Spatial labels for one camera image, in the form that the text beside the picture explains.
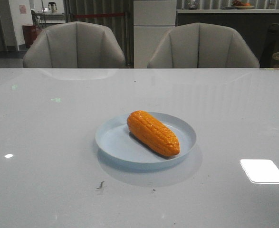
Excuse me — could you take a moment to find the light blue round plate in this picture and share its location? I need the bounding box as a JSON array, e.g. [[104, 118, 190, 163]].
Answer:
[[95, 112, 197, 171]]

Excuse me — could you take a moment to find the left beige upholstered chair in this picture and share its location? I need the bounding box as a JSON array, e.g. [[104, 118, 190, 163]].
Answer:
[[23, 21, 125, 68]]

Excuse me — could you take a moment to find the red bin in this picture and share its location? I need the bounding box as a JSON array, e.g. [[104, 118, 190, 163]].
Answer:
[[22, 25, 37, 48]]

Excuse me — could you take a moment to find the beige upholstered chair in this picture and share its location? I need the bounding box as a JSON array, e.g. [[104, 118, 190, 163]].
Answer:
[[147, 23, 260, 68], [23, 21, 125, 68]]

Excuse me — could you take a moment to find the pink wall notice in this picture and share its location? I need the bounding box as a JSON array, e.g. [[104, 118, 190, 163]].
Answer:
[[19, 5, 27, 14]]

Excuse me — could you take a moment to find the fruit bowl on counter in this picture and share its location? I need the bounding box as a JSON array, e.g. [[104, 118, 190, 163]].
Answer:
[[231, 0, 254, 10]]

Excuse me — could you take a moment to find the white cabinet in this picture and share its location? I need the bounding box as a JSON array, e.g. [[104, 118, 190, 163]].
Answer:
[[133, 0, 177, 68]]

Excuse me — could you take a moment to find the background metal table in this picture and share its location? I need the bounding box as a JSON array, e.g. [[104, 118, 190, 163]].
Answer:
[[29, 0, 66, 27]]

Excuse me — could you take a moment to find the right beige upholstered chair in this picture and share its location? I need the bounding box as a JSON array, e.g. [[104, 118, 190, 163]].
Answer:
[[147, 23, 260, 68]]

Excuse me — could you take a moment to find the red barrier belt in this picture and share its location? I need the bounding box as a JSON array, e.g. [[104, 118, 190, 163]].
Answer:
[[73, 12, 126, 19]]

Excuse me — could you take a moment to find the dark counter with white top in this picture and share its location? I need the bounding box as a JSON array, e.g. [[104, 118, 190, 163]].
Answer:
[[176, 9, 279, 61]]

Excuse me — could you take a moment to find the orange corn cob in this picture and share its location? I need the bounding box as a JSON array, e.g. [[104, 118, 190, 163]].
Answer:
[[127, 110, 180, 157]]

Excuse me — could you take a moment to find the dark chair at right edge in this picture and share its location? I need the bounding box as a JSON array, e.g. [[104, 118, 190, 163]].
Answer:
[[260, 23, 279, 68]]

